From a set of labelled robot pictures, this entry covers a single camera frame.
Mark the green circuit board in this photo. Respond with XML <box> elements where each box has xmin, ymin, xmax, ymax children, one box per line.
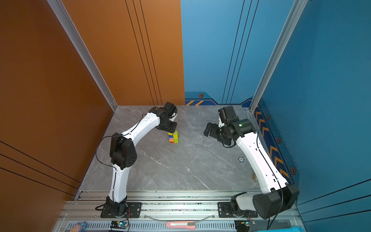
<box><xmin>109</xmin><ymin>220</ymin><xmax>129</xmax><ymax>232</ymax></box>

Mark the colourful snack wrapper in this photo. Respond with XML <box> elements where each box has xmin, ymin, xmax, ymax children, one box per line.
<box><xmin>70</xmin><ymin>222</ymin><xmax>87</xmax><ymax>232</ymax></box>

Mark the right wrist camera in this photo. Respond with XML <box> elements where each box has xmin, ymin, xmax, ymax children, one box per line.
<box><xmin>218</xmin><ymin>106</ymin><xmax>239</xmax><ymax>128</ymax></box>

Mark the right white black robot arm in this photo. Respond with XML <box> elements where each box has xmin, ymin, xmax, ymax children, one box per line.
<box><xmin>204</xmin><ymin>119</ymin><xmax>300</xmax><ymax>219</ymax></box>

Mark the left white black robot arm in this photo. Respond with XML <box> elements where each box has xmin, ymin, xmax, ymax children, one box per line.
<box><xmin>96</xmin><ymin>102</ymin><xmax>177</xmax><ymax>218</ymax></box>

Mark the pink utility knife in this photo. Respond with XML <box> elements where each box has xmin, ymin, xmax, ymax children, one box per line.
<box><xmin>166</xmin><ymin>221</ymin><xmax>196</xmax><ymax>230</ymax></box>

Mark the right small circuit board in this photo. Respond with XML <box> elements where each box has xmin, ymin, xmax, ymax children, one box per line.
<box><xmin>241</xmin><ymin>220</ymin><xmax>256</xmax><ymax>227</ymax></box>

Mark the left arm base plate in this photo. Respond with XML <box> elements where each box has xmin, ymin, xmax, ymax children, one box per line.
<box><xmin>100</xmin><ymin>202</ymin><xmax>142</xmax><ymax>219</ymax></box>

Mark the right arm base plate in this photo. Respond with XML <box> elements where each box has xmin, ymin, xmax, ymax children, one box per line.
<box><xmin>217</xmin><ymin>202</ymin><xmax>258</xmax><ymax>218</ymax></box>

